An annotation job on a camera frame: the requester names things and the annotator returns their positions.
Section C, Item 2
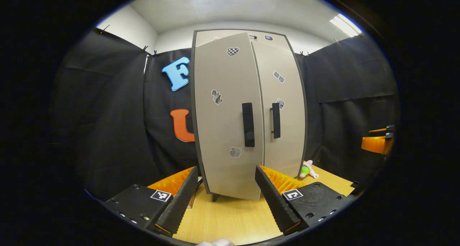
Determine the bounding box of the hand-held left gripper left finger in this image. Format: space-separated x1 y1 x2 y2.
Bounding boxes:
104 166 199 235

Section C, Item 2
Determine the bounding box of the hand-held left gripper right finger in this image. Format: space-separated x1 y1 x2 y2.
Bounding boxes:
254 164 354 236

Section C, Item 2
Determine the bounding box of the grey shoe cabinet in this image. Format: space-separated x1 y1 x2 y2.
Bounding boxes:
190 29 308 203

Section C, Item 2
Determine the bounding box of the grey shoe cabinet door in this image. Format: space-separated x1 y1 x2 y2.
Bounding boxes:
250 41 307 178
194 32 265 200

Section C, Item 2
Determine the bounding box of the green pink plush toy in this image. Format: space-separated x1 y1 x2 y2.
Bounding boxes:
299 160 319 179

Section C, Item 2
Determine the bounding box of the ceiling light panel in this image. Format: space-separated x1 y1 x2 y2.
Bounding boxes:
330 13 362 38

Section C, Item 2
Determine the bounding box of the black backdrop cloth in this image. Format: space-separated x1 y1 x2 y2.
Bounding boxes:
50 27 399 201

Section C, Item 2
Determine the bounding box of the black cabinet door handle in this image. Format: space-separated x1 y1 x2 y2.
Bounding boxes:
270 102 281 139
241 102 256 148

